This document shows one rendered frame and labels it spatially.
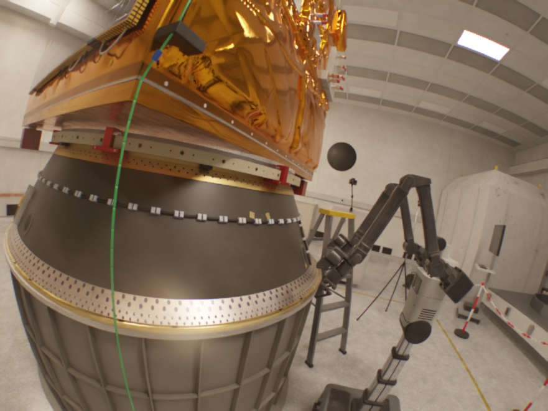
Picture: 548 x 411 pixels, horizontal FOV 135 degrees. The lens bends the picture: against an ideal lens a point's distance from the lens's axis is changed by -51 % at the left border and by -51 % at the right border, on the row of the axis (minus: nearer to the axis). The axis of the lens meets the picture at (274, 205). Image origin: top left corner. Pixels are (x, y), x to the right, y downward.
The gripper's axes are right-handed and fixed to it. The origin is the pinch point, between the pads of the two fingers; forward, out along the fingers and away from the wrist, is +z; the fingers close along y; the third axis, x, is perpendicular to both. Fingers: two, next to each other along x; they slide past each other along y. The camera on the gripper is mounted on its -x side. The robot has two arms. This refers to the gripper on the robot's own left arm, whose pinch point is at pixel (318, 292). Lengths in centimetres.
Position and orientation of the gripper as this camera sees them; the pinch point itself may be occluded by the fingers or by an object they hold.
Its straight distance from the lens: 109.1
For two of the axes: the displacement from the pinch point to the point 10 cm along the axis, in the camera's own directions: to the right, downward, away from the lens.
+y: -3.3, 0.1, -9.5
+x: 7.0, 6.8, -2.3
